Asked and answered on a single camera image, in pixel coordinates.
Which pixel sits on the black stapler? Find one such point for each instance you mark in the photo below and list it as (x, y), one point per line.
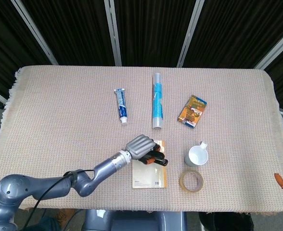
(161, 160)

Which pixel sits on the beige woven tablecloth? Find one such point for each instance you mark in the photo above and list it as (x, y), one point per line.
(59, 134)

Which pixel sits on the orange snack packet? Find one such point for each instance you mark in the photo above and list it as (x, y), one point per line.
(192, 111)

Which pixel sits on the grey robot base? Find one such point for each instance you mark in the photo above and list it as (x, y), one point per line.
(134, 220)

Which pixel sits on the beige orange notebook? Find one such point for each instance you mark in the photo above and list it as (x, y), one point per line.
(149, 174)

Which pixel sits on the blue-white toothpaste tube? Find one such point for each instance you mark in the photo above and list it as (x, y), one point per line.
(121, 106)

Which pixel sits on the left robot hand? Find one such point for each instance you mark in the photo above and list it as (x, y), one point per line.
(141, 147)

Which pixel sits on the clear packing tape roll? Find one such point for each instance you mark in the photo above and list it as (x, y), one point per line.
(191, 180)

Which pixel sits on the clear plastic wrap roll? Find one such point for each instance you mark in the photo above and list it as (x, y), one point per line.
(157, 101)

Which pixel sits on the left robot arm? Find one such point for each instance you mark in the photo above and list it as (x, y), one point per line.
(59, 185)

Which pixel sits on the white plastic cup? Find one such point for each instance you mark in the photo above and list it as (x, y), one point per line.
(196, 156)

